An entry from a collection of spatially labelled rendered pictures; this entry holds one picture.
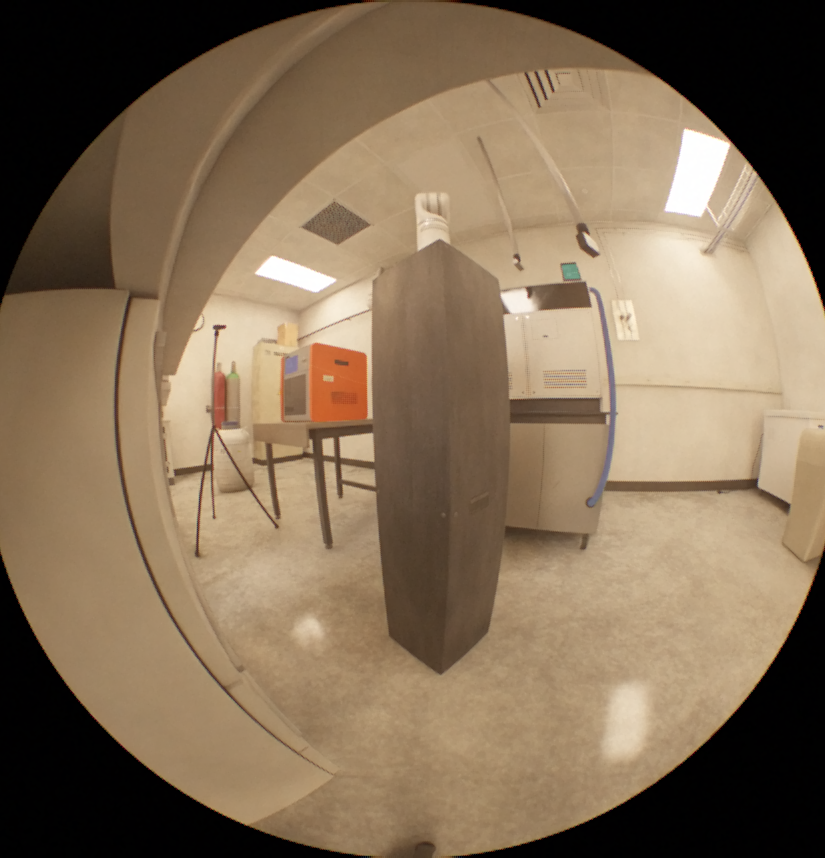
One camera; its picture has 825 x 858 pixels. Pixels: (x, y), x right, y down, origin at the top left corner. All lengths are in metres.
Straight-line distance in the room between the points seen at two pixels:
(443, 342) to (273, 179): 0.38
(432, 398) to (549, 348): 1.00
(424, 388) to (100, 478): 0.46
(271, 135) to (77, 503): 0.19
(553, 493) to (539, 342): 0.77
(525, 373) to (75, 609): 1.46
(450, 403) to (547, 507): 1.02
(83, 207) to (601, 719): 1.08
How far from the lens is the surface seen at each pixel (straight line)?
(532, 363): 1.37
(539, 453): 1.29
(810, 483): 2.10
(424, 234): 0.74
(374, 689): 0.84
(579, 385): 1.35
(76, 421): 0.15
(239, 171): 0.17
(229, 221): 0.20
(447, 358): 0.45
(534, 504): 1.36
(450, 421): 0.44
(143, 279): 0.15
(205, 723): 0.27
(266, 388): 4.17
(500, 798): 0.76
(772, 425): 3.16
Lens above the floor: 0.74
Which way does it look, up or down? 4 degrees down
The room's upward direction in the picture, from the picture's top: 1 degrees counter-clockwise
